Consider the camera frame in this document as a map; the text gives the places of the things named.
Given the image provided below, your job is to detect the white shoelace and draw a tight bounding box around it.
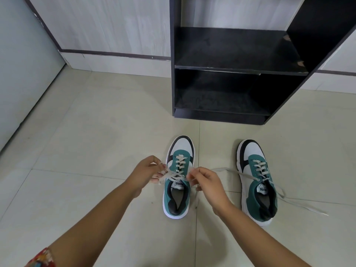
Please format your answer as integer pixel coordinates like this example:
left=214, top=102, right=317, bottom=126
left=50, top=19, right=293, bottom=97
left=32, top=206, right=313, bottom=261
left=211, top=161, right=329, bottom=217
left=150, top=154, right=201, bottom=210

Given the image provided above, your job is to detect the grey door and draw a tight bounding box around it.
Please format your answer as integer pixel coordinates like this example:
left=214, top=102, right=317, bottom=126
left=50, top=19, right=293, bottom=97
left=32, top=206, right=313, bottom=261
left=0, top=0, right=66, bottom=154

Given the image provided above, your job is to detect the person's left forearm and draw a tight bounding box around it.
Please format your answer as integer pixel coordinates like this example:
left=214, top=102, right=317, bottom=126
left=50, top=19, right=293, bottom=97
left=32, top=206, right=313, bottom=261
left=47, top=179, right=142, bottom=267

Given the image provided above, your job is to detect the person's left hand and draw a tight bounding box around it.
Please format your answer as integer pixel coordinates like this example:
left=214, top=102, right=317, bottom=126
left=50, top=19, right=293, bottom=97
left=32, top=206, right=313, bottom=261
left=126, top=155, right=168, bottom=199

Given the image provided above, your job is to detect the green white black sneaker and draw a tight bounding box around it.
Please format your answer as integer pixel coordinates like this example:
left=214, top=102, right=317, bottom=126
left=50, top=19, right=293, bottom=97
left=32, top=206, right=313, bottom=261
left=162, top=135, right=196, bottom=219
left=236, top=139, right=278, bottom=227

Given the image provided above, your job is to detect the black wooden shoe rack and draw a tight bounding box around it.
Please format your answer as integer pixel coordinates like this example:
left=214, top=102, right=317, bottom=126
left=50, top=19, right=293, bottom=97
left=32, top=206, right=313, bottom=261
left=169, top=0, right=356, bottom=126

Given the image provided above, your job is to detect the person's right forearm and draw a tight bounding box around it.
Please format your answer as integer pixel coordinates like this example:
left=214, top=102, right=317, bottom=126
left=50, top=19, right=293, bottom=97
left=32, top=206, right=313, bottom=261
left=212, top=202, right=310, bottom=267

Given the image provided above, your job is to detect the red patterned sleeve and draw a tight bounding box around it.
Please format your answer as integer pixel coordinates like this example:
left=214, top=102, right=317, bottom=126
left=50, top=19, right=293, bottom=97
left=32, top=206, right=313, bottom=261
left=24, top=246, right=57, bottom=267

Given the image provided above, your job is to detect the person's right hand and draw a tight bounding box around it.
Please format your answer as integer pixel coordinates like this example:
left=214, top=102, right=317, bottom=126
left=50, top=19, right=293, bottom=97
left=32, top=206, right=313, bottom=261
left=185, top=167, right=233, bottom=216

